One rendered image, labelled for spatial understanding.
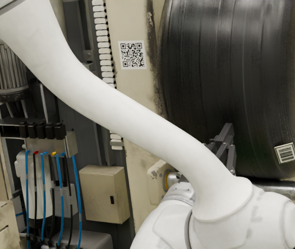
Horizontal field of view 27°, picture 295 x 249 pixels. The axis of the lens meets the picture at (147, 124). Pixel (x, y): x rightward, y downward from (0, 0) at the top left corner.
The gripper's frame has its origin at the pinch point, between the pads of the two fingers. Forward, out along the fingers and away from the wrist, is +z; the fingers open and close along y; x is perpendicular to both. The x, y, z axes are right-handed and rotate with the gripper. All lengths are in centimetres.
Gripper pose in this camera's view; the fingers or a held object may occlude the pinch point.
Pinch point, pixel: (225, 137)
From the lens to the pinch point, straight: 130.9
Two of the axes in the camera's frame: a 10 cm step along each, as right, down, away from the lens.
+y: -8.9, -0.4, 4.6
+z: 4.0, -5.4, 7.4
